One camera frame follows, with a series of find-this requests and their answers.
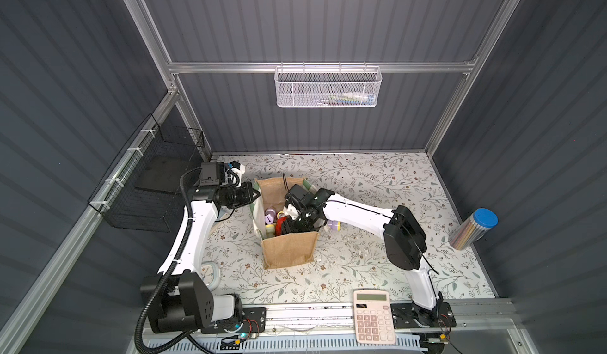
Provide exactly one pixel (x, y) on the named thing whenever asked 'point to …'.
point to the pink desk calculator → (374, 317)
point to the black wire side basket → (144, 190)
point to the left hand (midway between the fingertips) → (260, 194)
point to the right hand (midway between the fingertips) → (288, 239)
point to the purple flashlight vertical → (270, 216)
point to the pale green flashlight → (269, 231)
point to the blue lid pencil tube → (473, 228)
